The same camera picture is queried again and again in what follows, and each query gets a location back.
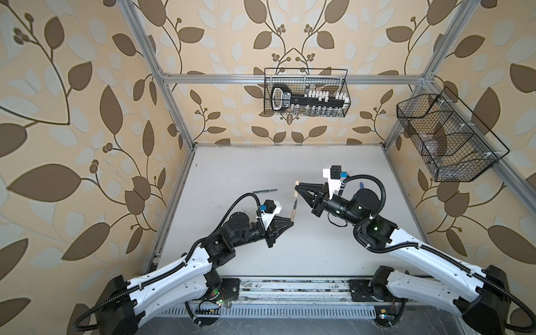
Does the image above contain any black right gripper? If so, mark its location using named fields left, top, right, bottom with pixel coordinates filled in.
left=297, top=183, right=362, bottom=229

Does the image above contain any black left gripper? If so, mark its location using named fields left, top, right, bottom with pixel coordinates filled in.
left=229, top=215, right=293, bottom=251

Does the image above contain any beige pen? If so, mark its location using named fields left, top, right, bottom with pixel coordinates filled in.
left=290, top=199, right=298, bottom=221

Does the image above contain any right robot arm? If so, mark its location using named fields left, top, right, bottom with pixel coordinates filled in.
left=295, top=181, right=513, bottom=334

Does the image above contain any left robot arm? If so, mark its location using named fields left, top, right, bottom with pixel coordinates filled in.
left=95, top=212, right=294, bottom=334

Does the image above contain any green pen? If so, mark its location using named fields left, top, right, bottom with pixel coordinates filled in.
left=253, top=188, right=278, bottom=194

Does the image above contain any black tool in basket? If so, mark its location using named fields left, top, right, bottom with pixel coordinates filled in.
left=267, top=84, right=351, bottom=114

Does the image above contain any aluminium rear crossbar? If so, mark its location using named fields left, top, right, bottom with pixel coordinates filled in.
left=161, top=73, right=427, bottom=85

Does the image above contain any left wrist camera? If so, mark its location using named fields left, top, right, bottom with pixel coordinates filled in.
left=259, top=200, right=282, bottom=230

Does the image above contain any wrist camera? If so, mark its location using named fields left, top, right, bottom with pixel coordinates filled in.
left=322, top=166, right=348, bottom=199
left=259, top=200, right=282, bottom=230

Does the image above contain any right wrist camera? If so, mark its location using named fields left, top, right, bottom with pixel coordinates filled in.
left=322, top=166, right=348, bottom=199

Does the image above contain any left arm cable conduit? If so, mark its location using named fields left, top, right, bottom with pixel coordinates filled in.
left=72, top=192, right=262, bottom=332

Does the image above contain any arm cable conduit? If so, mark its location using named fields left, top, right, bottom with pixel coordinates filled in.
left=341, top=174, right=536, bottom=334
left=72, top=192, right=262, bottom=332

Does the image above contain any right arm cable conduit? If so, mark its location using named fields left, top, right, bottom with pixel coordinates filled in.
left=341, top=174, right=536, bottom=334

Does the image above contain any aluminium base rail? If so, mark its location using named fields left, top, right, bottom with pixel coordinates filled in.
left=222, top=276, right=378, bottom=304

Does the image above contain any rear wire basket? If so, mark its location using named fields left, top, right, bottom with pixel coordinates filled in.
left=263, top=67, right=351, bottom=118

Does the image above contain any side wire basket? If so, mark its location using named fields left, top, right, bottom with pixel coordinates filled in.
left=396, top=87, right=510, bottom=182

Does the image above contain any aluminium frame post right rear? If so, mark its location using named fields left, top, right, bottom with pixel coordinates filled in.
left=382, top=0, right=480, bottom=149

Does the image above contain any aluminium frame post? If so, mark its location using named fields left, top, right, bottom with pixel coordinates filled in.
left=382, top=0, right=480, bottom=149
left=118, top=1, right=195, bottom=152

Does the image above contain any aluminium frame post left rear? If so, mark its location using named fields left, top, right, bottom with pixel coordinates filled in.
left=118, top=1, right=195, bottom=152

